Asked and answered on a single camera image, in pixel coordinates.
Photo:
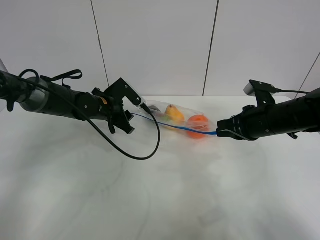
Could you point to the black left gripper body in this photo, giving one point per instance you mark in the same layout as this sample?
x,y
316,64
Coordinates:
x,y
112,106

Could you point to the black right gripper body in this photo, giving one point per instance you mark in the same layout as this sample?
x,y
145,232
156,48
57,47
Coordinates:
x,y
231,128

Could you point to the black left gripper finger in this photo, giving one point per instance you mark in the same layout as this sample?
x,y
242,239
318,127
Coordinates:
x,y
120,120

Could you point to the clear zip bag blue strip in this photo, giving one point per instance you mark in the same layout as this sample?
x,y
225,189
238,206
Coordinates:
x,y
167,123

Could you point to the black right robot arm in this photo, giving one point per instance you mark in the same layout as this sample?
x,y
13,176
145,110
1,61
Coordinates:
x,y
290,117

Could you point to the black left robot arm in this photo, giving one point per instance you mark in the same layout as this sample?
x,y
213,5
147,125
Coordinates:
x,y
40,94

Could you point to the purple eggplant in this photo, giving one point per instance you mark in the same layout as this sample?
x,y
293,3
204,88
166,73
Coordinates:
x,y
155,111

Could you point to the orange fruit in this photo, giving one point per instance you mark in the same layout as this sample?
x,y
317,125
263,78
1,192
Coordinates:
x,y
199,123

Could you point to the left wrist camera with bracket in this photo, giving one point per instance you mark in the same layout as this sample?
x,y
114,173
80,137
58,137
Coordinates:
x,y
121,89

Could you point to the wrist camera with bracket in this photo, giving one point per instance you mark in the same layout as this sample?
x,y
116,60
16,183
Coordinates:
x,y
263,92
121,89

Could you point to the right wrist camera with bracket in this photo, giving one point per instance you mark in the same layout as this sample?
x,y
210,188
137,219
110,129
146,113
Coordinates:
x,y
263,92

